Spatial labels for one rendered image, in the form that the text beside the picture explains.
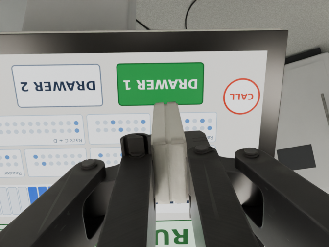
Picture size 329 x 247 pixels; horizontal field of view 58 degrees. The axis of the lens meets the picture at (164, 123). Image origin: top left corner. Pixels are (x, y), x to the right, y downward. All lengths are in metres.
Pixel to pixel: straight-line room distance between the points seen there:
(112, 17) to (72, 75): 0.17
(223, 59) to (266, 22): 1.57
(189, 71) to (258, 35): 0.08
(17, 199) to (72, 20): 0.26
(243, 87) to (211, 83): 0.04
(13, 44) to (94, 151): 0.14
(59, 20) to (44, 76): 0.17
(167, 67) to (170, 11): 1.40
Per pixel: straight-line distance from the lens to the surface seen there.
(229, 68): 0.33
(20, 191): 0.41
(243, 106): 0.34
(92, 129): 0.34
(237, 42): 0.33
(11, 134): 0.38
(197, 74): 0.32
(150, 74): 0.32
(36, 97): 0.35
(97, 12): 0.49
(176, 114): 0.16
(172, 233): 0.41
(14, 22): 1.38
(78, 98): 0.34
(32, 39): 0.34
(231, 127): 0.35
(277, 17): 1.89
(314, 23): 2.02
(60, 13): 0.50
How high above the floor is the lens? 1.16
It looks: 22 degrees down
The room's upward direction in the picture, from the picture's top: 179 degrees clockwise
